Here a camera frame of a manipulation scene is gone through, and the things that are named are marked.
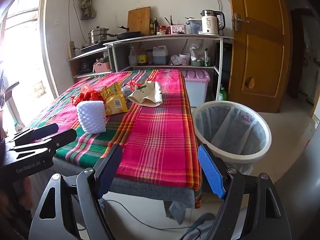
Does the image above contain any black induction cooker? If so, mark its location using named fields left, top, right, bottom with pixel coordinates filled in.
left=80, top=40, right=113, bottom=53

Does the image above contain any translucent jerry can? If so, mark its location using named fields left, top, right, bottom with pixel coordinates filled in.
left=152, top=45, right=168, bottom=65

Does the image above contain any small black cooker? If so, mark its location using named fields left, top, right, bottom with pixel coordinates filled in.
left=79, top=59, right=90, bottom=74

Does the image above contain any steel steamer pot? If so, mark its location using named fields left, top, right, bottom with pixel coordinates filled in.
left=87, top=27, right=110, bottom=44

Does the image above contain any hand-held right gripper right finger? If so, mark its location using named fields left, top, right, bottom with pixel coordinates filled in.
left=197, top=144, right=292, bottom=240

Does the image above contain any storage box with pink lid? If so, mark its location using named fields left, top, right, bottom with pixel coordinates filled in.
left=180, top=69, right=211, bottom=108

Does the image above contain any water filter pitcher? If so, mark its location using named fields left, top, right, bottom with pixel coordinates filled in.
left=187, top=18, right=202, bottom=35

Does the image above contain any crumpled red shiny wrapper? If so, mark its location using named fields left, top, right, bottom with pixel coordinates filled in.
left=70, top=91, right=107, bottom=107

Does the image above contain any yellow snack packet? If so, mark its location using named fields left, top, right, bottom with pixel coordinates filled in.
left=100, top=82, right=129, bottom=117

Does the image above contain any metal door handle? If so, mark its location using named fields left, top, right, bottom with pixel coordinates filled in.
left=232, top=12, right=250, bottom=32

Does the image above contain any bundle of food bags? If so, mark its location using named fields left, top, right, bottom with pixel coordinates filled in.
left=189, top=44, right=204, bottom=67

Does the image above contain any white foam fruit net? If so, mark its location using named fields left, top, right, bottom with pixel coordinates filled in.
left=76, top=100, right=107, bottom=133

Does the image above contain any grey floor cloth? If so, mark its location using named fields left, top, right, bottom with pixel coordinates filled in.
left=180, top=212, right=218, bottom=240

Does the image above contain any white electric kettle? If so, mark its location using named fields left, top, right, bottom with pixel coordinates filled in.
left=201, top=9, right=226, bottom=35

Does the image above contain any pink woven basket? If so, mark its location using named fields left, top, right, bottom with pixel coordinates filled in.
left=93, top=59, right=111, bottom=73

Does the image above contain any grey blanket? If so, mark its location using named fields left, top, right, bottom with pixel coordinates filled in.
left=52, top=157, right=198, bottom=225

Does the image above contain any white plastic bottle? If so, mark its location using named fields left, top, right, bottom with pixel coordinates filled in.
left=129, top=46, right=138, bottom=67

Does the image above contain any pink plaid blanket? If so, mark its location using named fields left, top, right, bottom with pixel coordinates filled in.
left=22, top=69, right=203, bottom=209

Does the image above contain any wooden cutting board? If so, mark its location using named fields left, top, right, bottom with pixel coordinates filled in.
left=127, top=7, right=151, bottom=37

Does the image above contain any low side table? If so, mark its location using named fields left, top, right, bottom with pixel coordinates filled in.
left=69, top=46, right=118, bottom=80

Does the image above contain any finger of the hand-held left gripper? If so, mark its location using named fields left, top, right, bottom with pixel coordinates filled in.
left=5, top=124, right=60, bottom=146
left=9, top=129, right=78, bottom=153

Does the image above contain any black frying pan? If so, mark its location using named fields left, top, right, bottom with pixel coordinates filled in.
left=107, top=26, right=142, bottom=40

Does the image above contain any black floor cable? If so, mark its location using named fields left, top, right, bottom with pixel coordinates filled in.
left=77, top=197, right=218, bottom=240

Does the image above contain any white bin with clear liner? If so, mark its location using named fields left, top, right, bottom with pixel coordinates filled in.
left=192, top=101, right=272, bottom=175

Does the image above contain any cooking oil bottle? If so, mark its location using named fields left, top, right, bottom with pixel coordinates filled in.
left=137, top=42, right=148, bottom=66

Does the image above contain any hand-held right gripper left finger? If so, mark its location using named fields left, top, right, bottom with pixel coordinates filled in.
left=29, top=144, right=123, bottom=240

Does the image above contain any cream cloth pouch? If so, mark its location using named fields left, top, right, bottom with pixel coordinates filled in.
left=128, top=81, right=163, bottom=108

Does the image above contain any black wall wire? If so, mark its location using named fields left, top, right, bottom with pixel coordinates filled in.
left=69, top=0, right=87, bottom=49

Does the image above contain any pink utensil holder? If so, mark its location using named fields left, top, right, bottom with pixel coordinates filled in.
left=171, top=24, right=187, bottom=35

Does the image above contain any white plastic tub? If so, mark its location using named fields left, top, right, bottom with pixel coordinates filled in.
left=179, top=53, right=191, bottom=66

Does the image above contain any window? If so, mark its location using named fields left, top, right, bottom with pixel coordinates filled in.
left=0, top=0, right=59, bottom=135

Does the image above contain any white metal shelf rack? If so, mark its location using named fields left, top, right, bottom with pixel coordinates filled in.
left=104, top=34, right=234, bottom=102

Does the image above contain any wooden door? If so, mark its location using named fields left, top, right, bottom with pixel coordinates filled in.
left=226, top=0, right=293, bottom=113

